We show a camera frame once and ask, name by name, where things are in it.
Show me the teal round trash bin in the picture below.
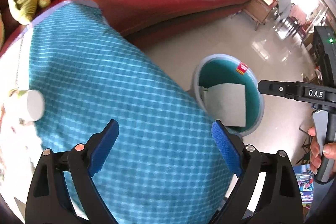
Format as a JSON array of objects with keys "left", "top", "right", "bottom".
[{"left": 188, "top": 54, "right": 264, "bottom": 137}]

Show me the person's right hand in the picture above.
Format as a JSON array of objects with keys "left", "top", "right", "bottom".
[{"left": 308, "top": 127, "right": 336, "bottom": 174}]

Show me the white paper in bin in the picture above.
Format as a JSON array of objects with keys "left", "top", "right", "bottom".
[{"left": 203, "top": 83, "right": 246, "bottom": 127}]

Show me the wooden side table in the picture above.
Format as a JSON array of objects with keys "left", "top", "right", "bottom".
[{"left": 243, "top": 0, "right": 277, "bottom": 31}]

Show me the patterned blue beige tablecloth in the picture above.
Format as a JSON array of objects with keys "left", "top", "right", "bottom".
[{"left": 0, "top": 0, "right": 238, "bottom": 224}]

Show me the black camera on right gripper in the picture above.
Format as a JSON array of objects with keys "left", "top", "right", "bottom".
[{"left": 313, "top": 26, "right": 335, "bottom": 67}]

